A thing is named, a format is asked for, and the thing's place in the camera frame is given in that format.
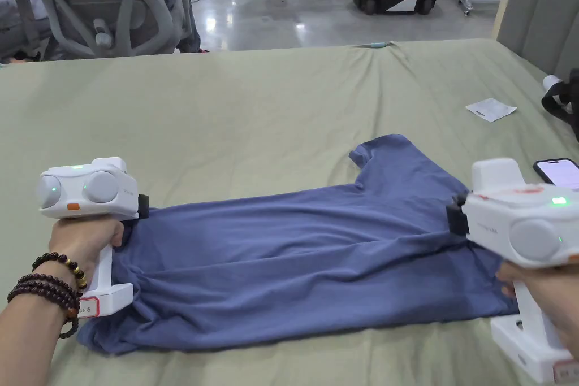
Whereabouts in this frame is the black smartphone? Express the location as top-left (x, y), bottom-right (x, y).
top-left (533, 158), bottom-right (579, 192)

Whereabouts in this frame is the person's left forearm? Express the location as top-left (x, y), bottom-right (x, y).
top-left (0, 252), bottom-right (89, 386)

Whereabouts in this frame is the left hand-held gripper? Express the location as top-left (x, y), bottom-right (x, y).
top-left (38, 157), bottom-right (150, 318)

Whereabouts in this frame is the grey mesh office chair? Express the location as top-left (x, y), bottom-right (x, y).
top-left (0, 0), bottom-right (200, 62)

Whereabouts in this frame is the grey padded headboard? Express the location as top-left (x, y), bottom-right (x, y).
top-left (495, 0), bottom-right (579, 80)

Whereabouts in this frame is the dark blue shirt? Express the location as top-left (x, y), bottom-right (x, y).
top-left (76, 133), bottom-right (521, 357)

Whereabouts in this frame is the person's left hand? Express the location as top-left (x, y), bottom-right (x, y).
top-left (47, 218), bottom-right (126, 291)

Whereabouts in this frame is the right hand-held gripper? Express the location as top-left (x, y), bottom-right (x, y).
top-left (446, 158), bottom-right (579, 384)

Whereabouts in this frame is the person's right hand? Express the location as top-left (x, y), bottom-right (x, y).
top-left (495, 261), bottom-right (579, 354)

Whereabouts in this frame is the white paper card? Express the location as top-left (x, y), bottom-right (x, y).
top-left (465, 97), bottom-right (517, 124)

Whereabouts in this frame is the bed with pale green sheet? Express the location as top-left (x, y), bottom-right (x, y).
top-left (0, 37), bottom-right (579, 386)

